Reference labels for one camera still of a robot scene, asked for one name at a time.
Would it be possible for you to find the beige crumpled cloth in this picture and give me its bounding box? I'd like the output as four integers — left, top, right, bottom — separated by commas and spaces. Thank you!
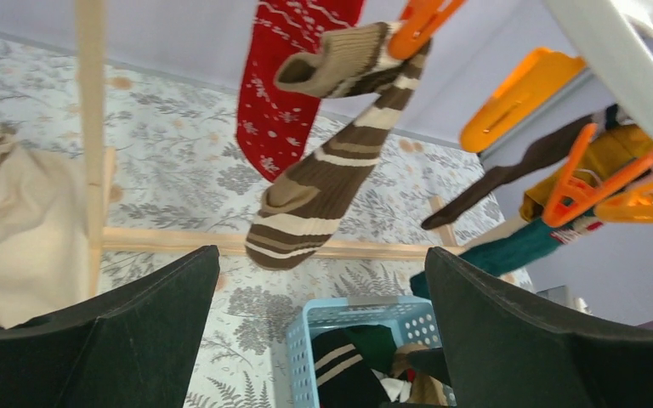
0, 124, 90, 328

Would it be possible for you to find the light blue plastic basket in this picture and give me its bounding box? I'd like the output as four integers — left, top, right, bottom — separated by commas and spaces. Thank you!
286, 296, 442, 408

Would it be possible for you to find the tan brown sock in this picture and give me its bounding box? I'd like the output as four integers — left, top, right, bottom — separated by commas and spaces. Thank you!
390, 343, 449, 406

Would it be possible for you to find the black sock with beige stripes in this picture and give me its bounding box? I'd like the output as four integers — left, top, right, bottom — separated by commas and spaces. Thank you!
312, 329, 389, 408

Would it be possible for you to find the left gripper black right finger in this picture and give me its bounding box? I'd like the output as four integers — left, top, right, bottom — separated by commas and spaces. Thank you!
424, 247, 653, 407

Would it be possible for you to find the dark green sock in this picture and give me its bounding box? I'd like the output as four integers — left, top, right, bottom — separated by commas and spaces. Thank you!
344, 325, 397, 374

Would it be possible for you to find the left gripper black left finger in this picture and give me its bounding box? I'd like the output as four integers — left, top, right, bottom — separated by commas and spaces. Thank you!
0, 246, 220, 407

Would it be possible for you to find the red patterned sock pair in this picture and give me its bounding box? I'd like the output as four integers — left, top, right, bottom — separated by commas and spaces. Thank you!
236, 0, 363, 181

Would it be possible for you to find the dark teal sock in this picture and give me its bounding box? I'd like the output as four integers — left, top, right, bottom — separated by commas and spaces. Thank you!
409, 213, 606, 299

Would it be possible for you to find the mustard yellow sock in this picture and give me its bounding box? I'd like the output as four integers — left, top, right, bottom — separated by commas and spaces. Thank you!
520, 125, 653, 222

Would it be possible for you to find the dark brown sock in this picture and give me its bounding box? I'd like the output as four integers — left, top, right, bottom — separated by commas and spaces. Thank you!
421, 116, 593, 230

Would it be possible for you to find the orange clothes peg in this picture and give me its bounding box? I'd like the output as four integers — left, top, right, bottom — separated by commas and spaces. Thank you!
542, 122, 653, 228
459, 47, 586, 153

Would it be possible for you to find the white round clip hanger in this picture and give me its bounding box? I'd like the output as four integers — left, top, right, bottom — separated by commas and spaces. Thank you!
544, 0, 653, 139

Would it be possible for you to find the wooden drying rack frame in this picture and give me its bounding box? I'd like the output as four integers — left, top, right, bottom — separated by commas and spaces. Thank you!
74, 0, 531, 299

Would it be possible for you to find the brown striped sock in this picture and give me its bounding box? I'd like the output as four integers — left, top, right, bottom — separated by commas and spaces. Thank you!
244, 22, 432, 270

